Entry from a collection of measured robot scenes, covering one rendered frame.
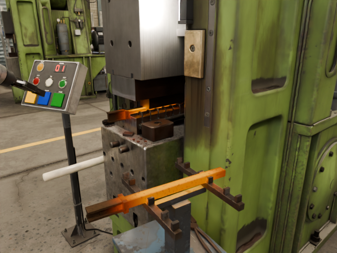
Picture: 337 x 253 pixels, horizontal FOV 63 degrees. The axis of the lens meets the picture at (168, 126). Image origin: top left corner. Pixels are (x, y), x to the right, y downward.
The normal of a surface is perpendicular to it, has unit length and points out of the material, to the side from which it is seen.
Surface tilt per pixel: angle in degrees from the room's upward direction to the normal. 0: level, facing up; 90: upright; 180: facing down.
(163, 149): 90
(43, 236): 0
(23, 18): 89
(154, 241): 0
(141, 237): 0
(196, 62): 90
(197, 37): 90
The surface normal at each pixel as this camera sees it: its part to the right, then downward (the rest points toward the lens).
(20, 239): 0.00, -0.95
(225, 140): -0.77, 0.21
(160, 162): 0.65, 0.25
